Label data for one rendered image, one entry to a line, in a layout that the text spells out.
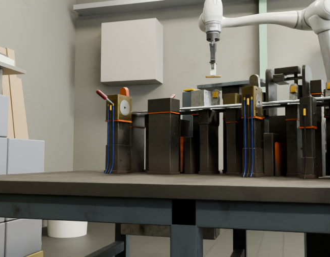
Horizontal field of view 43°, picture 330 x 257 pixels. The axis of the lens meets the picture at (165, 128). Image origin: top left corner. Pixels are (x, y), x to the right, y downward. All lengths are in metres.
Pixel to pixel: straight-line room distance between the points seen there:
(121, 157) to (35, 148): 1.10
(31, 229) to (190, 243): 1.88
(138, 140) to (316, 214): 1.19
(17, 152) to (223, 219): 1.83
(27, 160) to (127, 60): 2.44
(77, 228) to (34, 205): 2.94
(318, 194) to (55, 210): 0.75
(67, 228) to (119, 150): 2.44
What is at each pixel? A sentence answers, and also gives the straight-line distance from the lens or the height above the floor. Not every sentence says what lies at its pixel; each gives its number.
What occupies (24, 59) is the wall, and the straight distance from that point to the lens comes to 4.66.
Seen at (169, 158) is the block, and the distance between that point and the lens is 1.78.
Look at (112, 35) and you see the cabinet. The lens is 5.11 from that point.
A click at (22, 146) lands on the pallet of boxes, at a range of 2.80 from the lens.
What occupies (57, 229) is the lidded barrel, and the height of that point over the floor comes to 0.08.
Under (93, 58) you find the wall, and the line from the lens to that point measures 5.49.
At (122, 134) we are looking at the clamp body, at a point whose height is 0.88.
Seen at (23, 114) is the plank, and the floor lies 1.16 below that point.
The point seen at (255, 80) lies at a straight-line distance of 1.70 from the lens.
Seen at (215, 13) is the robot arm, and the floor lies 1.56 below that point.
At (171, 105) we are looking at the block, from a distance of 1.79.
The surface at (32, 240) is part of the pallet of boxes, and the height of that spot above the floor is 0.22.
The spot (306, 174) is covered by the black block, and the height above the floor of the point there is 0.71.
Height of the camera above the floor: 0.77
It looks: 4 degrees up
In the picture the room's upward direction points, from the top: straight up
